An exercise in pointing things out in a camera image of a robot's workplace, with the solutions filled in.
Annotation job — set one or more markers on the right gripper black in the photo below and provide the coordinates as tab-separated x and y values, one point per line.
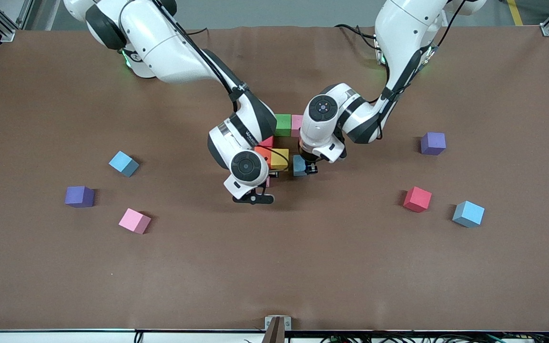
272	176

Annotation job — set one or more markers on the pink foam cube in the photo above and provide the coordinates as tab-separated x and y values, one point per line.
134	220
296	125
268	182

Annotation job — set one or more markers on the blue foam cube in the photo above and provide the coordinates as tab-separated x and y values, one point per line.
468	213
299	166
123	163

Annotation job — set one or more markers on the orange foam cube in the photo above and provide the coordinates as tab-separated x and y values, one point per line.
264	152

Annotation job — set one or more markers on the red foam cube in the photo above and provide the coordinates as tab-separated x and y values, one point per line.
417	199
269	141

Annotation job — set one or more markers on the green foam cube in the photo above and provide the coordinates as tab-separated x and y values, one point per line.
284	126

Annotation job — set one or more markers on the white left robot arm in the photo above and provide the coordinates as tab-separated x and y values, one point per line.
322	124

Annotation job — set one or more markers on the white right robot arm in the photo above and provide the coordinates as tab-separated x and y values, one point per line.
169	47

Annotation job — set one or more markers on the brown table cover mat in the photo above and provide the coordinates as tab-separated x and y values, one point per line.
274	267

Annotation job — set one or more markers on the purple foam cube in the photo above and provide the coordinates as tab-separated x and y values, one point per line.
432	143
79	196

